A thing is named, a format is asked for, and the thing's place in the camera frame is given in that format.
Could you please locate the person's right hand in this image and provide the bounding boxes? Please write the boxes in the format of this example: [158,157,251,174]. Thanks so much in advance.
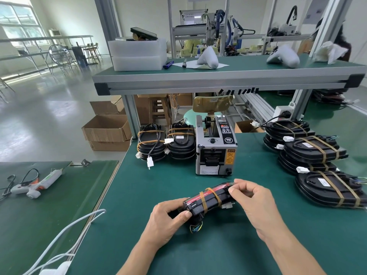
[229,179,283,241]

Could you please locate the person's left hand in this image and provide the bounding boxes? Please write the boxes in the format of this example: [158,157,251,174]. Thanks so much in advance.
[142,198,193,249]

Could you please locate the black lamp bundle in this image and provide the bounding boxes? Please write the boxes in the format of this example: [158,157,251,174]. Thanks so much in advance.
[263,120,316,153]
[295,170,367,210]
[166,118,196,161]
[175,181,237,234]
[136,124,167,170]
[278,151,338,176]
[282,135,349,164]

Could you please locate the person's right forearm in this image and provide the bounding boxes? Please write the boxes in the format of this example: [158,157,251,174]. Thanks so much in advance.
[255,226,329,275]

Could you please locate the person's left forearm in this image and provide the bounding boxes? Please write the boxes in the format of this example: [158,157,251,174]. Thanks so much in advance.
[117,237,162,275]

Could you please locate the grey automatic tape dispenser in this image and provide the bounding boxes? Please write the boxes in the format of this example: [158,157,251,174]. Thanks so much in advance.
[196,114,238,177]

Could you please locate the small cardboard box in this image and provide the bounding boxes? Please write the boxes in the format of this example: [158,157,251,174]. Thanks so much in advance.
[235,120,265,134]

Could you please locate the white power socket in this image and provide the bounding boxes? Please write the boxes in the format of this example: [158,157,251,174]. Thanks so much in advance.
[273,105,296,121]

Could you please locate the green round stool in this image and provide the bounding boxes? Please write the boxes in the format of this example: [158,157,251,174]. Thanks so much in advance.
[183,108,207,124]

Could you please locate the large open cardboard box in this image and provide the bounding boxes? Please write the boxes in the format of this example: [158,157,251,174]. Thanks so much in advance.
[81,114,133,152]

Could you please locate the white paper sheet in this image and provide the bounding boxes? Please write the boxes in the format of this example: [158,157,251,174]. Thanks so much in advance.
[173,60,230,70]

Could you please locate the black parts under shelf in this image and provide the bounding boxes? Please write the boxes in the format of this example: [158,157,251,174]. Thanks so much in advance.
[312,89,360,106]

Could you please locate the white power adapter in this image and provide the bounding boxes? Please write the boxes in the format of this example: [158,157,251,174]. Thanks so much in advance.
[42,260,72,275]

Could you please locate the white plastic shell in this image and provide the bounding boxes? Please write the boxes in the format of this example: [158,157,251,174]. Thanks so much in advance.
[266,44,300,69]
[196,46,220,69]

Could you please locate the white hot glue gun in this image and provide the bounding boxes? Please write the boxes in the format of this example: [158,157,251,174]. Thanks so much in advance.
[11,168,64,200]

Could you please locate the crumpled white foam wrap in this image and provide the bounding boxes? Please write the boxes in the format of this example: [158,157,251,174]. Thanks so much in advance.
[312,41,349,65]

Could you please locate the white foam box stack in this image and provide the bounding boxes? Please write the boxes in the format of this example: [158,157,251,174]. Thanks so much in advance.
[107,37,167,71]

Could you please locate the black flat device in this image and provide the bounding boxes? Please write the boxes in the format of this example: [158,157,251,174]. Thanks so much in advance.
[130,27,159,41]

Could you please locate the aluminium frame green shelf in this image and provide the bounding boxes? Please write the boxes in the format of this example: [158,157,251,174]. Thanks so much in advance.
[92,0,367,138]

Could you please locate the white cable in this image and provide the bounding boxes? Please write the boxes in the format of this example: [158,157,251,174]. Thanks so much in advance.
[28,209,107,275]

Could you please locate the aluminium frame dispensing machine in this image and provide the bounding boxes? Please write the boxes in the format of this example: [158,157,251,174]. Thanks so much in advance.
[171,8,258,56]

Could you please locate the black power cable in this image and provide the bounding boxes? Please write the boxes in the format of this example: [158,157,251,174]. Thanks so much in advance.
[0,168,39,201]

